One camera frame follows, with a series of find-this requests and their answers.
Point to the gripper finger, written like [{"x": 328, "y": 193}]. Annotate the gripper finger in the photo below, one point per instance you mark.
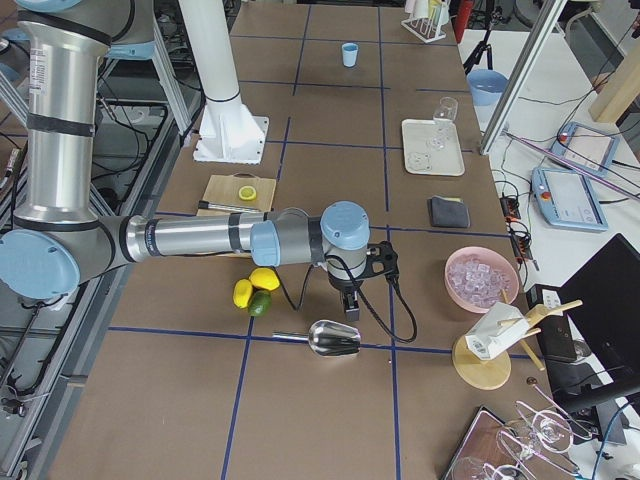
[{"x": 350, "y": 306}]

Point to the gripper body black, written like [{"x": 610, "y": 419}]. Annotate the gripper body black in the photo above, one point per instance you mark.
[{"x": 343, "y": 286}]

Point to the light blue plastic cup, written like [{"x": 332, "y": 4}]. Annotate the light blue plastic cup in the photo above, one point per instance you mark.
[{"x": 349, "y": 54}]

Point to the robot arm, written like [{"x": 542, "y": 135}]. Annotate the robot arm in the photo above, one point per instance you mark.
[{"x": 58, "y": 243}]

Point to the pink bowl with ice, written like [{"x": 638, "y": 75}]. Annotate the pink bowl with ice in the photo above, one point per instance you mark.
[{"x": 477, "y": 277}]

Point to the dark blue bowl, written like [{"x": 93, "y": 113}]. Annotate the dark blue bowl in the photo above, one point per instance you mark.
[{"x": 486, "y": 86}]

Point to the metal scoop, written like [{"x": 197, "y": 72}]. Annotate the metal scoop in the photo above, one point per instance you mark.
[{"x": 327, "y": 338}]

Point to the whole yellow lemon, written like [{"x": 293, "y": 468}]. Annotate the whole yellow lemon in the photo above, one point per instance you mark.
[{"x": 265, "y": 279}]

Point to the grey folded cloth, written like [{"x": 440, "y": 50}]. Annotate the grey folded cloth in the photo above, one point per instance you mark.
[{"x": 448, "y": 213}]

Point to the lemon half slice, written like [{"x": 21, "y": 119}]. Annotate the lemon half slice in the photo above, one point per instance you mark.
[{"x": 247, "y": 193}]

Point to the wooden stand base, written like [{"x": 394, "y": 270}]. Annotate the wooden stand base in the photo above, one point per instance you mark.
[{"x": 492, "y": 374}]

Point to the wooden cutting board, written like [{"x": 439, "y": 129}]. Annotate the wooden cutting board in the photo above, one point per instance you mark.
[{"x": 224, "y": 189}]

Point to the cream bear tray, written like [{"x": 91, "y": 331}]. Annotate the cream bear tray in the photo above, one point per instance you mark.
[{"x": 421, "y": 159}]

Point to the black power strip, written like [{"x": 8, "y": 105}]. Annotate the black power strip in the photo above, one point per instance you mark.
[{"x": 520, "y": 236}]

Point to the clear wine glass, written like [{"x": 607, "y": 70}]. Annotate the clear wine glass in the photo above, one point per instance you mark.
[{"x": 444, "y": 117}]

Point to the blue teach pendant near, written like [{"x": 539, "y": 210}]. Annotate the blue teach pendant near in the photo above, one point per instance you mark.
[{"x": 567, "y": 200}]

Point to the blue teach pendant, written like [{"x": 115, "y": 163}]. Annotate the blue teach pendant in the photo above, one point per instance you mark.
[
  {"x": 587, "y": 147},
  {"x": 567, "y": 200}
]

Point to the black monitor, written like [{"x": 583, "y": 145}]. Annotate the black monitor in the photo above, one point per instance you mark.
[{"x": 608, "y": 320}]

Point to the blue teach pendant far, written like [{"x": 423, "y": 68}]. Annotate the blue teach pendant far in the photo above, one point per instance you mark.
[{"x": 587, "y": 147}]

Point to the red cylinder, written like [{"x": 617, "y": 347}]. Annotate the red cylinder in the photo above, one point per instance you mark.
[{"x": 462, "y": 17}]

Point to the steel knife handle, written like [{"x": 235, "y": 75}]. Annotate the steel knife handle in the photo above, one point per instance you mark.
[{"x": 204, "y": 205}]

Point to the white wire cup rack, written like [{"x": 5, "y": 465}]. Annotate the white wire cup rack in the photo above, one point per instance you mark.
[{"x": 426, "y": 19}]

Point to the aluminium frame post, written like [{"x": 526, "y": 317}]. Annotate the aluminium frame post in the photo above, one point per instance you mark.
[{"x": 542, "y": 28}]

